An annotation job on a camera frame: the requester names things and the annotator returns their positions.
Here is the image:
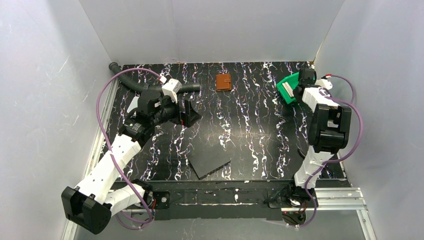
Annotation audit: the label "black foam block front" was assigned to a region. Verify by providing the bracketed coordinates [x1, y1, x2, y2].
[188, 144, 231, 180]

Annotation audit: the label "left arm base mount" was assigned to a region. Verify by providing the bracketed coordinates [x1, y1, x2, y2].
[128, 191, 171, 231]

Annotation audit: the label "green plastic card tray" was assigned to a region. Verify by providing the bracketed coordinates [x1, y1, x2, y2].
[276, 72, 299, 104]

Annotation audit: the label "white plastic box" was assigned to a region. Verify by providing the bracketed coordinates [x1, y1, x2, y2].
[126, 96, 139, 113]

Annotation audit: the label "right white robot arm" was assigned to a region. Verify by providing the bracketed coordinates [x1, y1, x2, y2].
[291, 68, 352, 202]

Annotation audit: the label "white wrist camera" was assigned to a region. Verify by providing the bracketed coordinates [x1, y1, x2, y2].
[159, 76, 182, 103]
[315, 75, 333, 90]

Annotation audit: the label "brown leather card holder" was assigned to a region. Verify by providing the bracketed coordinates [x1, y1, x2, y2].
[216, 73, 232, 92]

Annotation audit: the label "cards in green tray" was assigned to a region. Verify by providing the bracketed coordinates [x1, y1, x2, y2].
[282, 81, 294, 99]

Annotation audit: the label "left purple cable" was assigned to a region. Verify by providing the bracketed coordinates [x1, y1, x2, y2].
[95, 67, 167, 231]

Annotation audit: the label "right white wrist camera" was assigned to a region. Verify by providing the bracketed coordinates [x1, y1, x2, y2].
[315, 75, 333, 90]

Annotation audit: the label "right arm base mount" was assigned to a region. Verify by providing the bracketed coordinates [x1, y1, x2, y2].
[263, 186, 318, 228]

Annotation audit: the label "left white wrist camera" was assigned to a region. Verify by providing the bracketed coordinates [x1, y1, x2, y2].
[159, 76, 182, 103]

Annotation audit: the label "black corrugated hose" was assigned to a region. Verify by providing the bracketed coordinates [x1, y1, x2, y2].
[108, 61, 202, 95]

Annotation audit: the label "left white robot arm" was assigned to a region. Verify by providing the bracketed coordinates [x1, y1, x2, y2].
[61, 90, 202, 235]

